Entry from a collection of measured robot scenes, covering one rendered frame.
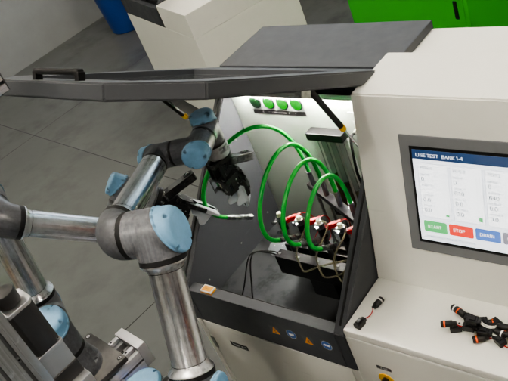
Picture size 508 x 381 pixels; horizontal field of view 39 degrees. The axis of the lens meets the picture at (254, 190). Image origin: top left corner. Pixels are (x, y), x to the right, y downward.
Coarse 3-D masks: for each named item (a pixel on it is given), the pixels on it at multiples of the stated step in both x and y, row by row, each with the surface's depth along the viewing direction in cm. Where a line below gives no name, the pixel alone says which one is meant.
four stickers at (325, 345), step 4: (272, 328) 232; (276, 328) 230; (272, 332) 233; (276, 332) 232; (288, 332) 227; (292, 332) 225; (288, 336) 229; (292, 336) 227; (304, 336) 222; (304, 340) 224; (308, 340) 222; (312, 340) 221; (320, 340) 218; (308, 344) 224; (312, 344) 223; (324, 344) 218; (328, 344) 217; (328, 348) 218; (332, 348) 217
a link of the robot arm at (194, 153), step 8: (200, 128) 202; (192, 136) 200; (200, 136) 199; (208, 136) 201; (176, 144) 200; (184, 144) 199; (192, 144) 196; (200, 144) 197; (208, 144) 198; (176, 152) 199; (184, 152) 196; (192, 152) 195; (200, 152) 195; (208, 152) 198; (176, 160) 201; (184, 160) 198; (192, 160) 197; (200, 160) 197; (192, 168) 200; (200, 168) 199
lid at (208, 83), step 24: (48, 72) 167; (72, 72) 161; (120, 72) 216; (144, 72) 222; (168, 72) 229; (192, 72) 237; (216, 72) 231; (240, 72) 224; (264, 72) 218; (288, 72) 212; (312, 72) 206; (336, 72) 190; (360, 72) 195; (24, 96) 169; (48, 96) 162; (72, 96) 156; (96, 96) 150; (120, 96) 149; (144, 96) 150; (168, 96) 151; (192, 96) 151; (216, 96) 154; (240, 96) 160
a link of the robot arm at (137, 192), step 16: (160, 144) 203; (144, 160) 197; (160, 160) 199; (144, 176) 190; (160, 176) 197; (128, 192) 184; (144, 192) 187; (112, 208) 176; (128, 208) 177; (112, 224) 168; (112, 240) 167; (112, 256) 170
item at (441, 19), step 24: (360, 0) 503; (384, 0) 484; (408, 0) 467; (432, 0) 451; (456, 0) 436; (480, 0) 439; (504, 0) 454; (432, 24) 464; (456, 24) 448; (480, 24) 445; (504, 24) 460
